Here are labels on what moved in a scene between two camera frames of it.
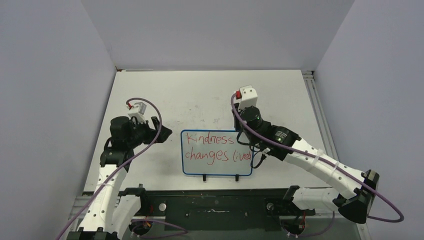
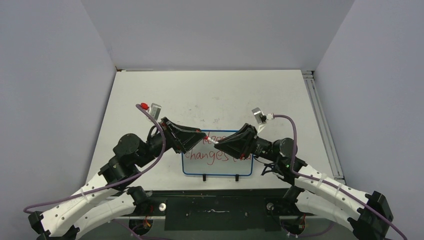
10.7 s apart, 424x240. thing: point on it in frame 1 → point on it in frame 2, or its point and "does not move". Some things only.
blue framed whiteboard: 214,152 does not move
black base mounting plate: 219,209 does not move
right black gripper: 237,127 → 240,144
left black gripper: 152,133 → 185,137
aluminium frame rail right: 330,147 does not move
